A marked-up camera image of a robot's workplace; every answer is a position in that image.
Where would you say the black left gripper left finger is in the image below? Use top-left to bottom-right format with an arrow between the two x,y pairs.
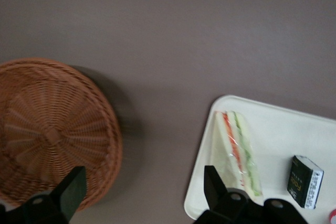
5,165 -> 88,224

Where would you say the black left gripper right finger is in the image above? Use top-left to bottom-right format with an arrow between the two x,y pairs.
194,165 -> 264,224

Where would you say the beige plastic tray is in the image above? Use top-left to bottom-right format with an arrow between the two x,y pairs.
183,94 -> 336,224

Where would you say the round brown wicker basket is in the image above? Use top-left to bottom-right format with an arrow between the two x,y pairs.
0,58 -> 123,212

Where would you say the triangular sandwich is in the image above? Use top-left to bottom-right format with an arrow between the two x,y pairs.
209,110 -> 264,205

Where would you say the small black box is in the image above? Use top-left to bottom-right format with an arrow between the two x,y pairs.
287,155 -> 324,209

